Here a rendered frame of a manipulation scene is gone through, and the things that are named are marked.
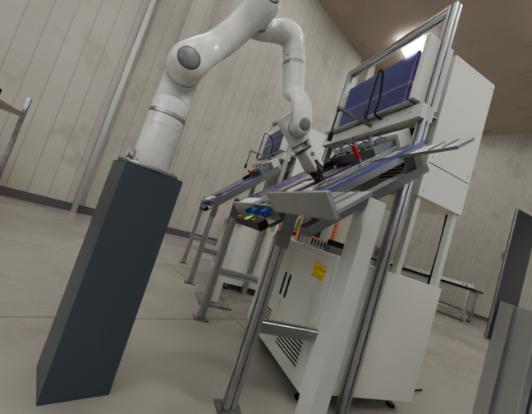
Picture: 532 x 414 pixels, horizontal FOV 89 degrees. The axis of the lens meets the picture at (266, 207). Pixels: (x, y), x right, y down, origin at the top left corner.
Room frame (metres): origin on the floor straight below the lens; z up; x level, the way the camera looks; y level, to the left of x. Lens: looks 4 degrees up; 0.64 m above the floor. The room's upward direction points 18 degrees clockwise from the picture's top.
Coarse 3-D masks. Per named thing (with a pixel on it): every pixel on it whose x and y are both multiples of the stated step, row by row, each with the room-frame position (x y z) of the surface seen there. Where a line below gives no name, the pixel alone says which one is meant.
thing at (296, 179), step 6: (300, 174) 1.70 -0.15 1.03; (306, 174) 1.59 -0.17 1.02; (288, 180) 1.67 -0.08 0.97; (294, 180) 1.56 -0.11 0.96; (300, 180) 1.49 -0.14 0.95; (276, 186) 1.60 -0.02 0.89; (282, 186) 1.50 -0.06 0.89; (288, 186) 1.47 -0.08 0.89; (264, 192) 1.56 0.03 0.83; (246, 198) 1.64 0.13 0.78; (252, 198) 1.54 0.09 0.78; (258, 198) 1.45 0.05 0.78; (264, 198) 1.43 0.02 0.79
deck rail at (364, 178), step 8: (392, 160) 1.16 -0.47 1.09; (400, 160) 1.17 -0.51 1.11; (360, 168) 1.10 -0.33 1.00; (376, 168) 1.13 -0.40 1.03; (384, 168) 1.15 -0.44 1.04; (344, 176) 1.09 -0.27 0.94; (360, 176) 1.11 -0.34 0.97; (368, 176) 1.12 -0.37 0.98; (376, 176) 1.13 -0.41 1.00; (328, 184) 1.06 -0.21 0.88; (344, 184) 1.08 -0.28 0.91; (352, 184) 1.10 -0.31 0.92; (360, 184) 1.11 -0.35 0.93; (280, 216) 1.02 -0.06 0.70
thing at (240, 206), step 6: (234, 204) 1.62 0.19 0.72; (240, 204) 1.50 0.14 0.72; (246, 204) 1.37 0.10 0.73; (252, 204) 1.28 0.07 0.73; (258, 204) 1.21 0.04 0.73; (264, 204) 1.15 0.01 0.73; (240, 210) 1.57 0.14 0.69; (270, 210) 1.09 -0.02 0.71; (258, 216) 1.29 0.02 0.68; (264, 216) 1.19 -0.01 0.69; (270, 216) 1.12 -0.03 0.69; (276, 216) 1.06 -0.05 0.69
